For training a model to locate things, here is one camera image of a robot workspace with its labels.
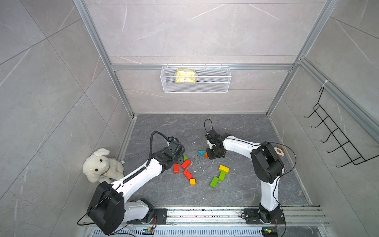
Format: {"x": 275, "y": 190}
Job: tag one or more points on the white wire mesh basket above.
{"x": 200, "y": 79}

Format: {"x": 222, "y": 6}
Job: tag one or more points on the black wire hook rack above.
{"x": 353, "y": 155}

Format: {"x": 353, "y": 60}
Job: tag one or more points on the red block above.
{"x": 176, "y": 168}
{"x": 186, "y": 164}
{"x": 187, "y": 174}

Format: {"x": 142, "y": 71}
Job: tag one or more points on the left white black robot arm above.
{"x": 110, "y": 205}

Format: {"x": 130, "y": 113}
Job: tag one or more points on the brown white small toy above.
{"x": 279, "y": 151}

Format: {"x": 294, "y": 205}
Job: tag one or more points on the yellow rectangular block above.
{"x": 224, "y": 169}

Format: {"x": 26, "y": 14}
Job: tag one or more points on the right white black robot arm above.
{"x": 267, "y": 164}

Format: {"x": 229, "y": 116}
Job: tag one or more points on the yellow package in basket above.
{"x": 183, "y": 75}

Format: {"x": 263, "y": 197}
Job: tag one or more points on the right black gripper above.
{"x": 211, "y": 156}

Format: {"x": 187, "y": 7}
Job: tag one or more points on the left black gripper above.
{"x": 180, "y": 154}

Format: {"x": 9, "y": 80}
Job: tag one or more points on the green block pair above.
{"x": 222, "y": 176}
{"x": 214, "y": 182}

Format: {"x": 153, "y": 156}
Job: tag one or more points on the teal triangle block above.
{"x": 201, "y": 153}

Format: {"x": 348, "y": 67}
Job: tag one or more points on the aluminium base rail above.
{"x": 295, "y": 221}

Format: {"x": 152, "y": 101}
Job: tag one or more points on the white plush toy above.
{"x": 99, "y": 168}

